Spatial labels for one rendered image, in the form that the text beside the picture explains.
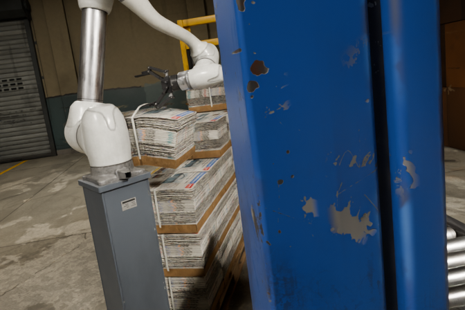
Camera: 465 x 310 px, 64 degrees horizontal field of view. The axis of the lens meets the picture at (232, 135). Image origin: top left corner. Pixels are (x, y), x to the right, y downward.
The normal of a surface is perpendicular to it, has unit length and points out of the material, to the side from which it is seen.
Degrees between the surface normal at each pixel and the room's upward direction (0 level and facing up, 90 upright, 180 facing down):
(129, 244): 90
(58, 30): 90
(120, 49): 90
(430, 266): 90
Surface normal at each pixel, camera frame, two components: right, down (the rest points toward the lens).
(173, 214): -0.21, 0.19
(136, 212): 0.66, 0.04
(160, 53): 0.13, 0.15
